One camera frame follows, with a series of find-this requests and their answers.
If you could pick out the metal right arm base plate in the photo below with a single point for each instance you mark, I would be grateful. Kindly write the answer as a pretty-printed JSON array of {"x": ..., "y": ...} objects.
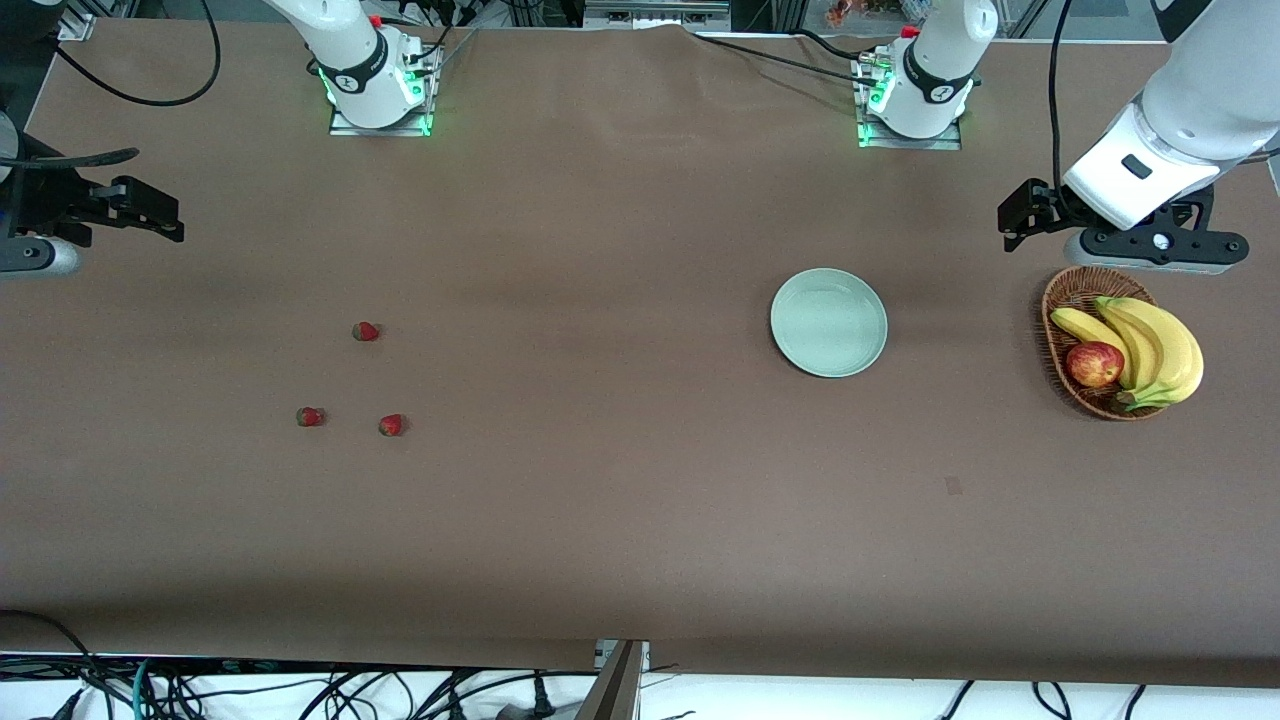
[{"x": 400, "y": 130}]

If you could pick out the grey metal box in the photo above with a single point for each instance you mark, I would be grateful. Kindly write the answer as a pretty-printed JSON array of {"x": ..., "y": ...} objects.
[{"x": 650, "y": 15}]

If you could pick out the red apple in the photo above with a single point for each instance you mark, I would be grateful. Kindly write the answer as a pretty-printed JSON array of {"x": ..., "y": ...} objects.
[{"x": 1094, "y": 364}]

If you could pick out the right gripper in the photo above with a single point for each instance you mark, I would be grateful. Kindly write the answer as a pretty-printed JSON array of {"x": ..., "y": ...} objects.
[{"x": 42, "y": 203}]

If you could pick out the pale green round plate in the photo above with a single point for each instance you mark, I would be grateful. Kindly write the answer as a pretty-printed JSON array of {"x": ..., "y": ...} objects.
[{"x": 828, "y": 322}]

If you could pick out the orange background objects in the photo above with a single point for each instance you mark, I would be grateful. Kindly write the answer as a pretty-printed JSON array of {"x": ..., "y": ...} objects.
[{"x": 840, "y": 12}]

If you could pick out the brown table cover sheet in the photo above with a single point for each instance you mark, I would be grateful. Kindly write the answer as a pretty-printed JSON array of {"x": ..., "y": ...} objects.
[{"x": 640, "y": 500}]

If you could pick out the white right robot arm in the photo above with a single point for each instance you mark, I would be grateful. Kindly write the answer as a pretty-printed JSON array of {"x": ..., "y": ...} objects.
[{"x": 350, "y": 50}]

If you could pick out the small yellow banana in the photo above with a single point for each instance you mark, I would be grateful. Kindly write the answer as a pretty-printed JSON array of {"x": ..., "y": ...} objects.
[{"x": 1085, "y": 325}]

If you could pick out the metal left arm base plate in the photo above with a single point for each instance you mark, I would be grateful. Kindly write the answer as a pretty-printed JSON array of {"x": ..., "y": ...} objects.
[{"x": 940, "y": 143}]

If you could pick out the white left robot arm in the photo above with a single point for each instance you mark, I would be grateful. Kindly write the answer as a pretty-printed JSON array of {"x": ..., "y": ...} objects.
[{"x": 940, "y": 50}]

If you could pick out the metal profile post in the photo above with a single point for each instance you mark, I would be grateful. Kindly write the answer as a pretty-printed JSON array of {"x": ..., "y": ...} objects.
[{"x": 620, "y": 690}]

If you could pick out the aluminium frame corner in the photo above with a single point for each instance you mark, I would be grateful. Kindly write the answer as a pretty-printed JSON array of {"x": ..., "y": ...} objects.
[{"x": 78, "y": 25}]

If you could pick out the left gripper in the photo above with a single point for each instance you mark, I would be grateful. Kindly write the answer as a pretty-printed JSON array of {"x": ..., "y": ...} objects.
[{"x": 1050, "y": 205}]

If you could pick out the brown wicker basket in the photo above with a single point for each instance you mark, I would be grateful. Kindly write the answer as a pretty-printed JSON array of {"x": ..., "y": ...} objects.
[{"x": 1075, "y": 290}]

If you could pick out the red strawberry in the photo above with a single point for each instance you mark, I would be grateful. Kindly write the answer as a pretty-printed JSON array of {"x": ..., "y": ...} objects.
[
  {"x": 311, "y": 416},
  {"x": 366, "y": 331},
  {"x": 392, "y": 425}
]

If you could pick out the large yellow banana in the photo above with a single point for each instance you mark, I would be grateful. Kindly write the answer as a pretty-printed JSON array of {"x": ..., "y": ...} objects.
[{"x": 1180, "y": 355}]

